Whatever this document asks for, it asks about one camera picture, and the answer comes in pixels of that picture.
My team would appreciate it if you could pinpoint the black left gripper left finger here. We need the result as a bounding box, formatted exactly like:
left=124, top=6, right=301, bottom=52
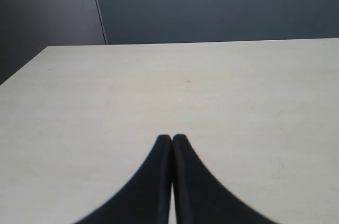
left=78, top=135, right=172, bottom=224

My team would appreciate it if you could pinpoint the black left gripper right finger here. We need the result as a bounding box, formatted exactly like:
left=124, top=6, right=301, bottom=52
left=172, top=134, right=274, bottom=223

